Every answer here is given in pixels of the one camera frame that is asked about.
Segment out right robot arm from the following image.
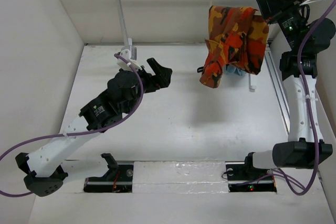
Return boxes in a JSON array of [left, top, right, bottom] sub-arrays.
[[243, 0, 335, 179]]

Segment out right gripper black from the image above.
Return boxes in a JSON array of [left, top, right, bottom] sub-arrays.
[[257, 0, 310, 52]]

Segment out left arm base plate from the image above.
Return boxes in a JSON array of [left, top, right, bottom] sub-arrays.
[[83, 162, 134, 194]]

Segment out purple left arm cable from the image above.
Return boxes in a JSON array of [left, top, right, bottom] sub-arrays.
[[0, 53, 145, 198]]

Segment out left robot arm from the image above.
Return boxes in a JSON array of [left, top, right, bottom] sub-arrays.
[[15, 55, 173, 197]]

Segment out orange camouflage trousers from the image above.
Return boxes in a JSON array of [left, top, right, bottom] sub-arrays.
[[200, 5, 269, 88]]

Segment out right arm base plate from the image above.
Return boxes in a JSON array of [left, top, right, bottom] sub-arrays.
[[222, 162, 277, 193]]

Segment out light blue hanging garment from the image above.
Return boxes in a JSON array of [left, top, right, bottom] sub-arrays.
[[225, 65, 246, 76]]

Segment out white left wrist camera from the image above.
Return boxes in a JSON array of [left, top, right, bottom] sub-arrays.
[[117, 46, 141, 71]]

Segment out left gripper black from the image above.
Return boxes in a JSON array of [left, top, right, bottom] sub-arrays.
[[122, 59, 172, 115]]

